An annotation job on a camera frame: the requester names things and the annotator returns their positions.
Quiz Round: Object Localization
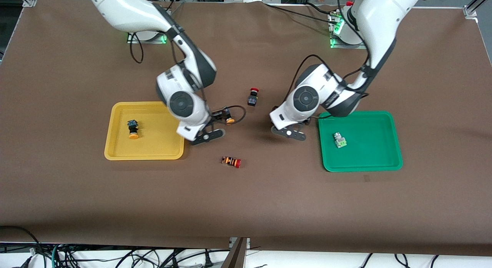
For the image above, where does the yellow plastic tray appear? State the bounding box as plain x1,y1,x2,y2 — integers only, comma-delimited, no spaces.
104,101,188,161

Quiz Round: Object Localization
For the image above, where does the green plastic tray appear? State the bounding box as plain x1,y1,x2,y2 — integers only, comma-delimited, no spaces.
318,111,404,172

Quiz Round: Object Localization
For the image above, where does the brown table cover sheet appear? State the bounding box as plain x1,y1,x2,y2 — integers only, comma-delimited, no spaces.
0,0,492,257

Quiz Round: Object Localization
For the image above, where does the brown table support beam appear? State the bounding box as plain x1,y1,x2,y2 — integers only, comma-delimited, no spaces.
221,237,250,268

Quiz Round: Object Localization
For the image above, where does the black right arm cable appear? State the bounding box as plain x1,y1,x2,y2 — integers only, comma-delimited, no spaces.
129,30,246,126

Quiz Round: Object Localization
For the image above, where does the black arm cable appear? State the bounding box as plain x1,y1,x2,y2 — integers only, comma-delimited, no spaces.
129,30,246,126
294,55,371,97

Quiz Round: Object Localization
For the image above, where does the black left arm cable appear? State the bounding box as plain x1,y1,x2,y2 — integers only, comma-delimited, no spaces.
294,55,371,97

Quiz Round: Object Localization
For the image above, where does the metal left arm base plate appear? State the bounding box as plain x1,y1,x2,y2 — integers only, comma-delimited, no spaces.
329,10,366,49

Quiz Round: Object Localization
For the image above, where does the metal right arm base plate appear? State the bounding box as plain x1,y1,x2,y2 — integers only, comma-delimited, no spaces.
127,32,168,44

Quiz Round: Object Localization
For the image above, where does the long black table cable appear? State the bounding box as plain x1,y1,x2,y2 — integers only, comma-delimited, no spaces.
263,2,339,26

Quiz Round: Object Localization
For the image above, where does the short black table cable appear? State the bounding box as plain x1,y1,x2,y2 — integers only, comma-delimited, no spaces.
306,2,337,15

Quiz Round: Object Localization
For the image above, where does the teal floor cable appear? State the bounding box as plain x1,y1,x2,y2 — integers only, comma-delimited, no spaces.
50,243,62,268

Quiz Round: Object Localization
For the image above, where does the thick black floor cable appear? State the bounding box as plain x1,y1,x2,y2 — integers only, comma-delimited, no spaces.
0,225,41,255

